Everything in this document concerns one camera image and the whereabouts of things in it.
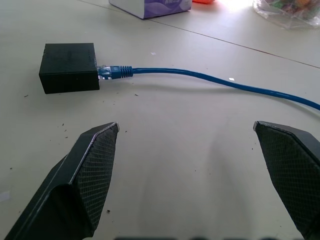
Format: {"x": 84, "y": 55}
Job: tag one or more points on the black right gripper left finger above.
{"x": 82, "y": 180}

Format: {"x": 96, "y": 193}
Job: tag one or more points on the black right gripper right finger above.
{"x": 290, "y": 165}

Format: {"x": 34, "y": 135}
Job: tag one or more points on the black plastic box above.
{"x": 68, "y": 67}

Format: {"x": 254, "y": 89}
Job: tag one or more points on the clear plastic bag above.
{"x": 287, "y": 12}

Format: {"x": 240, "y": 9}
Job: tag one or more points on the orange object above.
{"x": 203, "y": 1}

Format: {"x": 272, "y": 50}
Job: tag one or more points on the purple and white tissue box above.
{"x": 152, "y": 7}

